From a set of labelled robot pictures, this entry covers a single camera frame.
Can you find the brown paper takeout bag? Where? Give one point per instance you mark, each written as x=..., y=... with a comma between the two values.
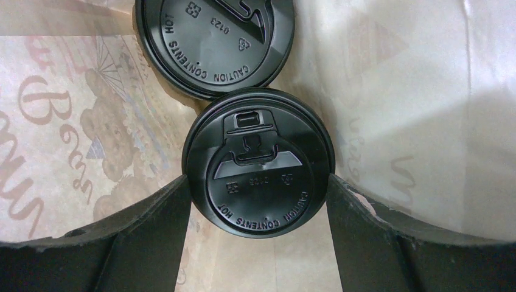
x=417, y=96

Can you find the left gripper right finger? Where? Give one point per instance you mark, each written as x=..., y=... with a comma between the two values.
x=378, y=248

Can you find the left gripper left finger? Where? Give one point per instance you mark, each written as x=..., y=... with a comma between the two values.
x=138, y=248

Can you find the black coffee cup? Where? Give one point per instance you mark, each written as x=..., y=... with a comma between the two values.
x=207, y=49
x=258, y=161

